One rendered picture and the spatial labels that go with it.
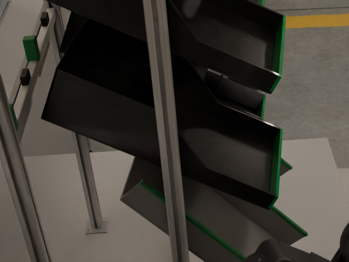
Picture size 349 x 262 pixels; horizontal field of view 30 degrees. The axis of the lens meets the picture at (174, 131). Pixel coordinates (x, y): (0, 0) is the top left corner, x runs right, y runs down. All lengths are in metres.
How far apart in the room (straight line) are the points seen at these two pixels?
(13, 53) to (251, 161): 1.14
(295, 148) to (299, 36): 2.23
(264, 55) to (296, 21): 3.01
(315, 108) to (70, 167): 1.80
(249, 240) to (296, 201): 0.34
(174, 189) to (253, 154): 0.14
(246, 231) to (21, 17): 1.27
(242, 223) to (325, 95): 2.20
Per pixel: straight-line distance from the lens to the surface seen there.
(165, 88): 0.64
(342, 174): 1.33
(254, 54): 0.71
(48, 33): 0.91
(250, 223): 0.95
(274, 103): 3.03
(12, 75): 1.74
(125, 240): 1.20
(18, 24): 2.00
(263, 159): 0.82
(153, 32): 0.61
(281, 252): 0.53
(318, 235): 1.20
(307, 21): 3.72
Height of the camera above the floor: 1.71
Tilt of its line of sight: 37 degrees down
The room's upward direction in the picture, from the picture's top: 5 degrees counter-clockwise
